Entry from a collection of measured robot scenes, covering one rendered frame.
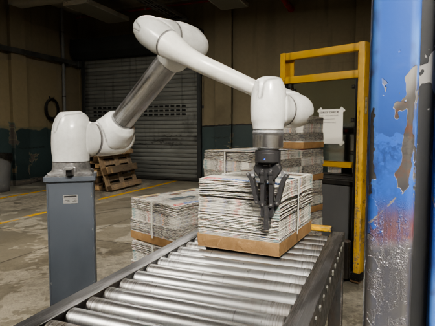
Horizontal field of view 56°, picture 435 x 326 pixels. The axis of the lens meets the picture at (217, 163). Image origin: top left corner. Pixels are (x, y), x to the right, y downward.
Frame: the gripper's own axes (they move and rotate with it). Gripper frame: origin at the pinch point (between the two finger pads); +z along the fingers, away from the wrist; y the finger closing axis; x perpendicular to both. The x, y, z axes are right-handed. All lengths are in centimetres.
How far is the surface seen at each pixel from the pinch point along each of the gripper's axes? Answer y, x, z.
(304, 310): -16.7, 31.2, 13.1
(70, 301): 34, 46, 13
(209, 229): 20.8, -4.7, 6.7
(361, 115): -16, -209, -37
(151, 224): 78, -63, 22
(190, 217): 57, -66, 17
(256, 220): 4.3, -3.4, 1.9
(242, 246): 8.8, -2.9, 10.4
